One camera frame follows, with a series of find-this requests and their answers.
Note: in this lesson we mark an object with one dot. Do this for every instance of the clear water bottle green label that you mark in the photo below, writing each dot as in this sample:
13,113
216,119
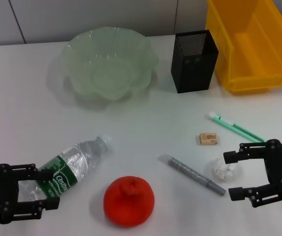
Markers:
81,157

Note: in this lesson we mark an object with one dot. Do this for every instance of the orange fruit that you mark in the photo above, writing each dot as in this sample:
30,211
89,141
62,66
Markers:
128,199

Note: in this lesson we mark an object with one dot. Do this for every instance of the black mesh pen holder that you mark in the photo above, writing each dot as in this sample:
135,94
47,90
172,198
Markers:
192,73

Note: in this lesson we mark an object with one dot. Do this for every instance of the pale green glass fruit plate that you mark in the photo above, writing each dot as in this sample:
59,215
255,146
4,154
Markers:
106,71

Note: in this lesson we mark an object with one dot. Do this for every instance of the beige eraser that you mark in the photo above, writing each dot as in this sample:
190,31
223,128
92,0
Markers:
208,138

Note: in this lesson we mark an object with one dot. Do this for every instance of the yellow plastic storage bin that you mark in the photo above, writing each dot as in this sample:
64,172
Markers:
254,49

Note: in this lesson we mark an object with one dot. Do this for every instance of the white paper ball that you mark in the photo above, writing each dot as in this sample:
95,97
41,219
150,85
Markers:
223,170

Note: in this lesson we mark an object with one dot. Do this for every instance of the grey marker pen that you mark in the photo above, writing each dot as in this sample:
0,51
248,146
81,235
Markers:
192,174

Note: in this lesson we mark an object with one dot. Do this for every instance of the green white toothbrush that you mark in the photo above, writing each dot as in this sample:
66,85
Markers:
229,124

